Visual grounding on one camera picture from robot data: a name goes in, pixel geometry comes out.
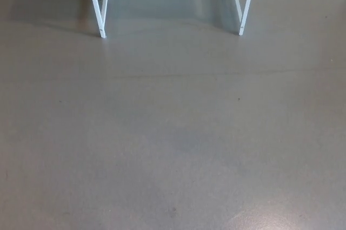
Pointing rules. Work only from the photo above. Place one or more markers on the white metal desk leg frame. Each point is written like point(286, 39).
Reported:
point(246, 10)
point(97, 10)

